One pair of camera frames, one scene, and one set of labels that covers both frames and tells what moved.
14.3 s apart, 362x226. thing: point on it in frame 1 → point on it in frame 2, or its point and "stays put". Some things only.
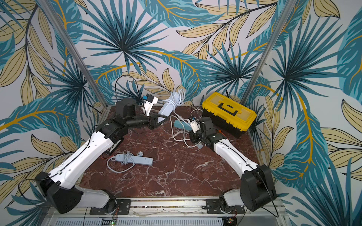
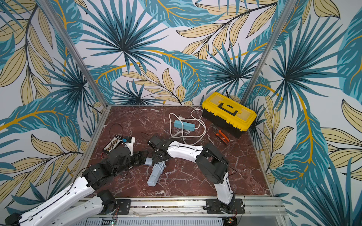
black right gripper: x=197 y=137 → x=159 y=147
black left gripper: x=153 y=118 → x=136 y=156
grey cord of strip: x=181 y=93 → x=161 y=165
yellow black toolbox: x=229 y=115 stays put
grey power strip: x=169 y=106 → x=154 y=176
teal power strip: x=178 y=124 stays put
